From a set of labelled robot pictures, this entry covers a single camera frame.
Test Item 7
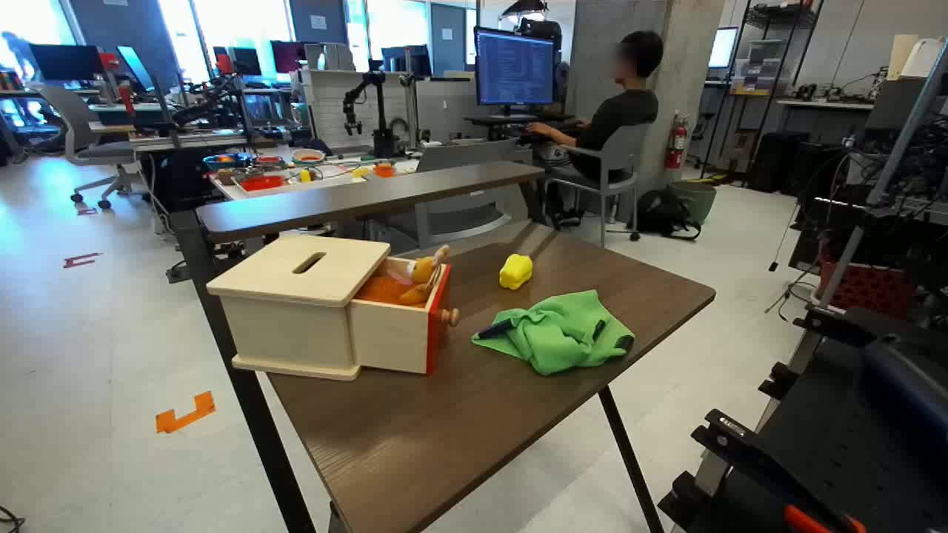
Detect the white table with toys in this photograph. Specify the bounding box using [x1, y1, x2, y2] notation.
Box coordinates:
[206, 146, 424, 201]

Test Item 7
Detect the long grey desk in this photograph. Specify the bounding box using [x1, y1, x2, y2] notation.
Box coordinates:
[191, 157, 548, 252]

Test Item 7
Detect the large computer monitor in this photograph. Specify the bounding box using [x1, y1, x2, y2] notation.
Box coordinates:
[470, 24, 559, 114]

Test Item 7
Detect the orange-faced wooden drawer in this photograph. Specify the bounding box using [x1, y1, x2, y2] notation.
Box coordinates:
[348, 260, 463, 380]

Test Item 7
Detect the red perforated crate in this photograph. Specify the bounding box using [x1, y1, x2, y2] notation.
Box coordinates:
[814, 259, 925, 321]

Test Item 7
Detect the seated person in black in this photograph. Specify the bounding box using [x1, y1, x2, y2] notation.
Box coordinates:
[520, 31, 667, 186]

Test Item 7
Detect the black backpack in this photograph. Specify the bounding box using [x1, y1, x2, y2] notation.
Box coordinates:
[633, 183, 704, 243]

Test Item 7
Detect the yellow toy block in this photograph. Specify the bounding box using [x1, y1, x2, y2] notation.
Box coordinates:
[495, 252, 537, 293]

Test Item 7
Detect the brown wooden table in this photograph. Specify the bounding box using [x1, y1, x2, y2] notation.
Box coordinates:
[191, 228, 719, 533]

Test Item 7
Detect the grey office chair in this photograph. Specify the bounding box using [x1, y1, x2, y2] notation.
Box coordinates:
[538, 121, 652, 249]

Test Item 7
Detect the orange plush toy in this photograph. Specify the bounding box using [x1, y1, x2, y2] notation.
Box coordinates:
[356, 243, 452, 308]

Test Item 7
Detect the black metal shelf rack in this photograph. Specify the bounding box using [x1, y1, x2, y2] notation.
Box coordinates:
[697, 0, 825, 183]

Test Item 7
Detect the green towel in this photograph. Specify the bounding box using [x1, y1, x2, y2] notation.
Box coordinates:
[467, 289, 636, 380]

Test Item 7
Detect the white rolling office chair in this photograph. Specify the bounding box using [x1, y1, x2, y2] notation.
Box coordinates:
[39, 84, 150, 213]

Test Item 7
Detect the red fire extinguisher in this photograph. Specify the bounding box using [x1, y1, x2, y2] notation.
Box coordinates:
[661, 111, 694, 175]

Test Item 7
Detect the cream wooden box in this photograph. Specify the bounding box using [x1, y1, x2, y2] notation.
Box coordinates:
[203, 235, 393, 385]

